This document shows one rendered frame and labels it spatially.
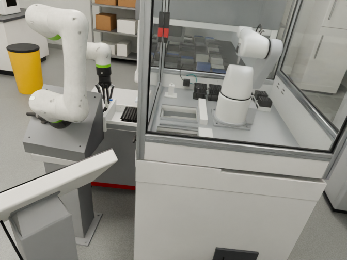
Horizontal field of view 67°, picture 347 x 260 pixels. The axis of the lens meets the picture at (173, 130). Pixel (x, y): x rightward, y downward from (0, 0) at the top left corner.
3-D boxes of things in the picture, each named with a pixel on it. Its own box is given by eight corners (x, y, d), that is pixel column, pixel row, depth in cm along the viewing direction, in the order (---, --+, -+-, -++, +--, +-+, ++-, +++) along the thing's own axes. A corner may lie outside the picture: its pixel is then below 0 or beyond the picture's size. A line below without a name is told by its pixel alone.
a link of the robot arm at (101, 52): (107, 45, 154) (113, 41, 163) (86, 43, 155) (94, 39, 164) (108, 69, 161) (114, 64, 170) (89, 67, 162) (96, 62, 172)
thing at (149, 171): (135, 181, 136) (136, 158, 129) (156, 99, 224) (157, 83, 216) (318, 200, 137) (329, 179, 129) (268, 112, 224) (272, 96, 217)
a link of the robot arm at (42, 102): (67, 126, 145) (51, 114, 127) (41, 121, 147) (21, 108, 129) (75, 105, 149) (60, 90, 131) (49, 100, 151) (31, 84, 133)
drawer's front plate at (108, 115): (103, 131, 170) (102, 116, 165) (114, 111, 195) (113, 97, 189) (106, 132, 170) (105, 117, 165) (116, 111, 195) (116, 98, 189)
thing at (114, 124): (106, 128, 171) (106, 120, 168) (115, 111, 193) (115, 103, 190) (168, 135, 171) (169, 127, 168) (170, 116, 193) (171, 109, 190)
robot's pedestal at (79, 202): (47, 240, 191) (28, 155, 152) (66, 208, 217) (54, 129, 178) (88, 246, 189) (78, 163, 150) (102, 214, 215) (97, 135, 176)
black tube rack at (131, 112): (120, 126, 174) (120, 118, 171) (125, 114, 189) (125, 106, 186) (154, 130, 174) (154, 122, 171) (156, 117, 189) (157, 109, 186)
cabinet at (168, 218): (131, 272, 176) (133, 182, 135) (151, 172, 265) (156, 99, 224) (273, 288, 177) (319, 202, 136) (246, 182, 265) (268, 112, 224)
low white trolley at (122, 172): (78, 192, 233) (69, 116, 194) (99, 151, 286) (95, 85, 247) (144, 199, 233) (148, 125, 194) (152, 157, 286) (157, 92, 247)
